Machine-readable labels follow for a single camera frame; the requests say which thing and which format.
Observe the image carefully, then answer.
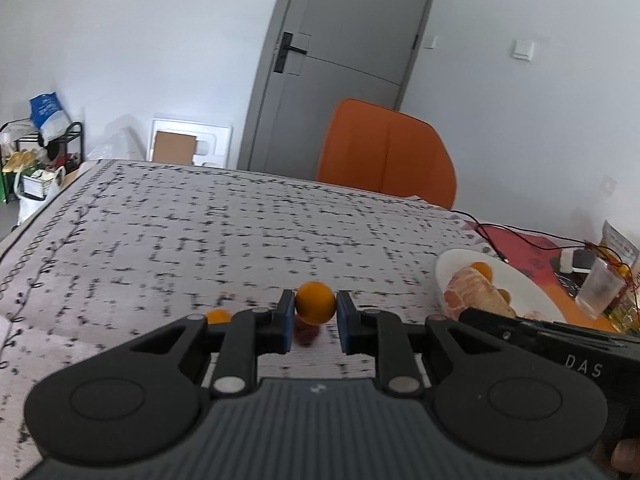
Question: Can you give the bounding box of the small kumquat orange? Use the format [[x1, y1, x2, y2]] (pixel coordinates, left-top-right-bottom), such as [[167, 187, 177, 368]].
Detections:
[[205, 309, 232, 325]]

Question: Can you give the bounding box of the large pomelo segment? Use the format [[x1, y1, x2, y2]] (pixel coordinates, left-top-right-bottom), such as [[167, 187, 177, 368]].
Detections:
[[444, 266, 516, 320]]

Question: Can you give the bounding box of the large orange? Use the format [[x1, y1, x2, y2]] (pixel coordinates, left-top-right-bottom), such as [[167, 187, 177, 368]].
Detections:
[[470, 261, 492, 282]]

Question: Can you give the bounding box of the person's right hand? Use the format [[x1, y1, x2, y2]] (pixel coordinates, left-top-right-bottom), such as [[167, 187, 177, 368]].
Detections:
[[591, 439, 640, 479]]

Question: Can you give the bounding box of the small oil bottle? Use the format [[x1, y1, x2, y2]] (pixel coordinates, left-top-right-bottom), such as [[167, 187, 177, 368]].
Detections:
[[608, 288, 639, 336]]

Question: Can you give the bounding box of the ribbed clear glass cup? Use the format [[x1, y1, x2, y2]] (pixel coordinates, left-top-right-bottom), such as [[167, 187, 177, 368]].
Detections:
[[576, 258, 626, 318]]

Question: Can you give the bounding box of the white ceramic plate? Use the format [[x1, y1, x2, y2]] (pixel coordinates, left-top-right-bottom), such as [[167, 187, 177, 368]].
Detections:
[[435, 248, 565, 323]]

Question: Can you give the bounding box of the white power adapter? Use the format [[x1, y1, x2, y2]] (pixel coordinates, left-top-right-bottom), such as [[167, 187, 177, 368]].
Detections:
[[559, 248, 597, 274]]

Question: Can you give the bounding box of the silver snack bag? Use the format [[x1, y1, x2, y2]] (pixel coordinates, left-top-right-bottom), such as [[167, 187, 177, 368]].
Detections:
[[599, 220, 639, 269]]

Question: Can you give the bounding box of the orange red cartoon mat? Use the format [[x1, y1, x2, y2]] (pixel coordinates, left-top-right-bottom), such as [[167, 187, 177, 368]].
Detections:
[[466, 220, 616, 333]]

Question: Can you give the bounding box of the black white patterned tablecloth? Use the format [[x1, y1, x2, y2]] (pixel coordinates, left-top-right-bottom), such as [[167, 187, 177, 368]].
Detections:
[[1, 162, 487, 479]]

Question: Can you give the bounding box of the orange chair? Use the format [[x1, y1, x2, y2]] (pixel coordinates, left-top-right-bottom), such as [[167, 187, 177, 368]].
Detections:
[[316, 99, 457, 209]]

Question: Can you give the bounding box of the brown cardboard piece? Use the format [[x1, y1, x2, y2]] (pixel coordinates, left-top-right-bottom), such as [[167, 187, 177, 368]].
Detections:
[[152, 131, 198, 166]]

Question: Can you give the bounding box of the blue white plastic bag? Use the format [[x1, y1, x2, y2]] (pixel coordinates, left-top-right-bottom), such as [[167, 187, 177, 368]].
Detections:
[[29, 92, 72, 146]]

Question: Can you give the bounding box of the grey door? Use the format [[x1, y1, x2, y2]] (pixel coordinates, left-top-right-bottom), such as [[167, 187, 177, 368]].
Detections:
[[236, 0, 431, 180]]

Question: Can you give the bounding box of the black usb cable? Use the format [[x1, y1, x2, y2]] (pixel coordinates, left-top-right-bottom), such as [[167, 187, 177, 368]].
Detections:
[[449, 208, 597, 264]]

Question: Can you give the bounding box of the white foam packaging frame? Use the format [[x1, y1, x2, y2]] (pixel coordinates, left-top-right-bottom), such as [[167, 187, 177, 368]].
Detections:
[[146, 118, 232, 168]]

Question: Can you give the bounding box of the black door handle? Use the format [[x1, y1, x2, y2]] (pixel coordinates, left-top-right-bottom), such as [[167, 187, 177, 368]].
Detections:
[[273, 32, 308, 74]]

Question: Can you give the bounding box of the black wire rack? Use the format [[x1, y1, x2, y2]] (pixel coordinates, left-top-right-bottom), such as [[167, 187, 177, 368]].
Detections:
[[1, 118, 85, 203]]

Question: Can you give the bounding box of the white wall switch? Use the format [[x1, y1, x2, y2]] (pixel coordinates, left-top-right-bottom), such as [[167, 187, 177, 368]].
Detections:
[[426, 36, 438, 50], [512, 40, 535, 62]]

